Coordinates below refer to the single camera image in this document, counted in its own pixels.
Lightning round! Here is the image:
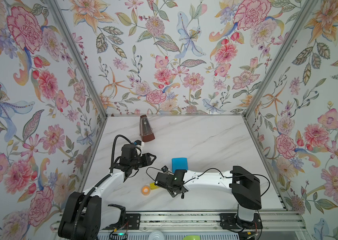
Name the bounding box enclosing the blue square paper sheet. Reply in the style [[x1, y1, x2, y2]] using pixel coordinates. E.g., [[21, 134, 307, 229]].
[[172, 158, 188, 173]]

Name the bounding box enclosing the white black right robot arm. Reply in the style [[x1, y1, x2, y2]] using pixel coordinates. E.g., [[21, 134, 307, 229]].
[[154, 166, 262, 223]]

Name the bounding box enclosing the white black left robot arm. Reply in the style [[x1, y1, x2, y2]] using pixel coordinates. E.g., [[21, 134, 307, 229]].
[[58, 143, 157, 240]]

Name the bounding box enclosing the yellow block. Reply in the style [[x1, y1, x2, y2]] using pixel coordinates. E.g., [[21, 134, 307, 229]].
[[149, 183, 160, 191]]

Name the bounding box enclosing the orange tape roll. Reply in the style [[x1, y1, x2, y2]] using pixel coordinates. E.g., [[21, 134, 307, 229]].
[[141, 185, 151, 196]]

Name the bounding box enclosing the brown wooden metronome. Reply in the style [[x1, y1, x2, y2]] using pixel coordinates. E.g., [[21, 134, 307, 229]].
[[139, 115, 155, 143]]

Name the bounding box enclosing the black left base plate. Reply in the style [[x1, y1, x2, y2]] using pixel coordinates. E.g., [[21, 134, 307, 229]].
[[105, 214, 141, 231]]

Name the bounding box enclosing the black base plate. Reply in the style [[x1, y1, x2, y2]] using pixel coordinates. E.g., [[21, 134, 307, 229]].
[[105, 214, 141, 231], [219, 213, 263, 232]]

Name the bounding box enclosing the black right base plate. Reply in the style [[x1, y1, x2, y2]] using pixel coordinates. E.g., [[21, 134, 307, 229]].
[[219, 213, 263, 232]]

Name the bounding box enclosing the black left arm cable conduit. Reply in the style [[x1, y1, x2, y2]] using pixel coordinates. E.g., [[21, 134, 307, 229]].
[[69, 134, 134, 240]]

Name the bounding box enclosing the aluminium front rail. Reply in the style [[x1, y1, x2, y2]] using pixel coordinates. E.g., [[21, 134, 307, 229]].
[[126, 210, 306, 233]]

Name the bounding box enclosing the left back aluminium corner post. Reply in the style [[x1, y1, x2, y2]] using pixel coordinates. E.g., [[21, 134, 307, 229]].
[[46, 0, 108, 120]]

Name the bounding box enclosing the aluminium corner post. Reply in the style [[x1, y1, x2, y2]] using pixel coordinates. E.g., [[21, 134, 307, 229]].
[[243, 0, 316, 120], [46, 0, 108, 120]]

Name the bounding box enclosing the right back aluminium corner post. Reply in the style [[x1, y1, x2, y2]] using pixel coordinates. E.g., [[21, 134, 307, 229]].
[[243, 0, 316, 120]]

